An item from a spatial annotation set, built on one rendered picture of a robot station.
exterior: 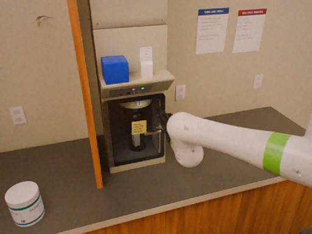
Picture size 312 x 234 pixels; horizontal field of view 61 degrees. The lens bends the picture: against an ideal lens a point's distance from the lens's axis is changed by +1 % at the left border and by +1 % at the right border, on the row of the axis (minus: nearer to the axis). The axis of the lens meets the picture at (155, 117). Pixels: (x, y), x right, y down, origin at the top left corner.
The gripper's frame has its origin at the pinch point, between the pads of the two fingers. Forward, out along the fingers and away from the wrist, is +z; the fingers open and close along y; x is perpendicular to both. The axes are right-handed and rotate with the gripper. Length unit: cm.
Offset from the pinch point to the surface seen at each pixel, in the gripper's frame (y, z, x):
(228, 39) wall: -64, 48, -19
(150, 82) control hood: 6.9, -6.5, -19.1
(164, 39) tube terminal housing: -3.2, 4.7, -34.0
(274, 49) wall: -103, 48, -9
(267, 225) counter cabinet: -64, -22, 82
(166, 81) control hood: -0.4, -6.2, -18.6
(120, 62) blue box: 19.0, -5.8, -29.0
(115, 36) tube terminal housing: 18.5, 4.7, -36.7
